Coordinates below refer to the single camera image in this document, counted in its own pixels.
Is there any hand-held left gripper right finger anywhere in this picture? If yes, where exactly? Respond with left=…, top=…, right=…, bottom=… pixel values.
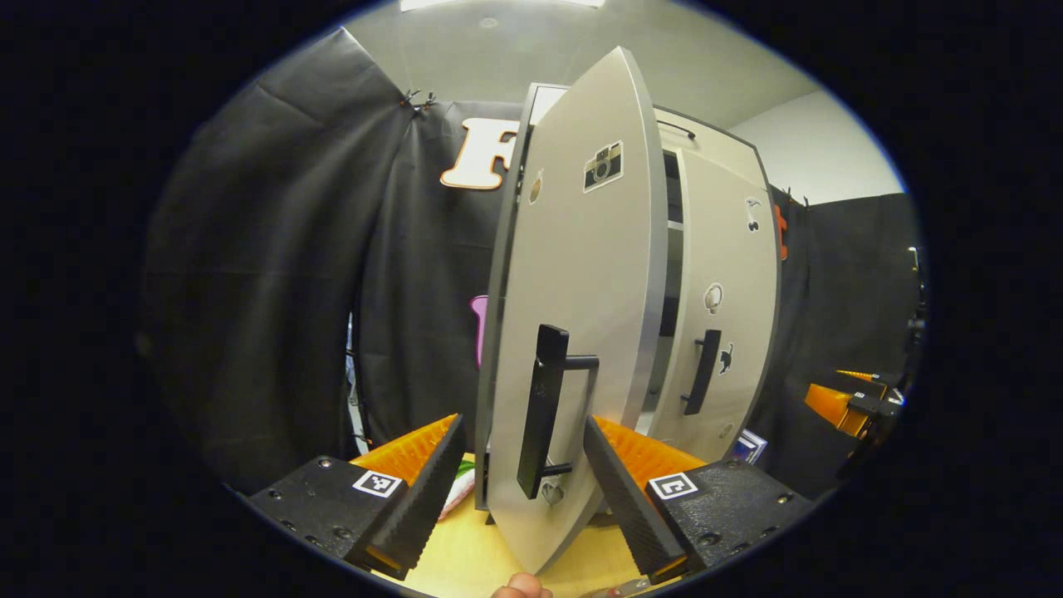
left=583, top=415, right=815, bottom=585

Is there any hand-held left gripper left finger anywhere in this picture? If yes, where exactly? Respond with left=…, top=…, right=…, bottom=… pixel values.
left=247, top=413, right=466, bottom=581

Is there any black door handle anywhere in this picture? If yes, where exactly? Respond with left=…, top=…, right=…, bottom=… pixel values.
left=681, top=329, right=723, bottom=416
left=517, top=324, right=600, bottom=501

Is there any watermelon print item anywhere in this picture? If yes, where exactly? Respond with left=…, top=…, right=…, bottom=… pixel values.
left=438, top=459, right=477, bottom=522

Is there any white cabinet door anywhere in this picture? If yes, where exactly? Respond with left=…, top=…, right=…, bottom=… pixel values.
left=648, top=148, right=781, bottom=462
left=486, top=46, right=669, bottom=576

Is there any ceiling light panel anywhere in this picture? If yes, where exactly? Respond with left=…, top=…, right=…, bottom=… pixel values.
left=399, top=0, right=607, bottom=11

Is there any white grey cabinet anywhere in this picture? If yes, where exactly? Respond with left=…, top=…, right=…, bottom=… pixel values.
left=475, top=81, right=781, bottom=516

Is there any black backdrop cloth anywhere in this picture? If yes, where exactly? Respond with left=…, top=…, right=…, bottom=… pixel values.
left=141, top=25, right=927, bottom=499

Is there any blue white box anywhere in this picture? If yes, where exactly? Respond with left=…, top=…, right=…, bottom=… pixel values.
left=733, top=428, right=769, bottom=464

